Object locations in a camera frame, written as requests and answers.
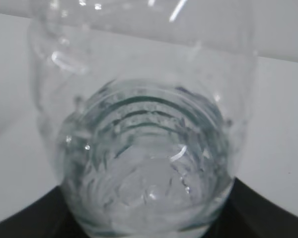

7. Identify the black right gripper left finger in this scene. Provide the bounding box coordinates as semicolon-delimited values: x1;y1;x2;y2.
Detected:
0;187;87;238

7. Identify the clear plastic water bottle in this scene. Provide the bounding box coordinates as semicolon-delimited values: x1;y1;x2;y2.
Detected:
28;0;256;238

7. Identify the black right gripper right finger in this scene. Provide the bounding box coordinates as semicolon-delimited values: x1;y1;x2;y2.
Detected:
203;179;298;238

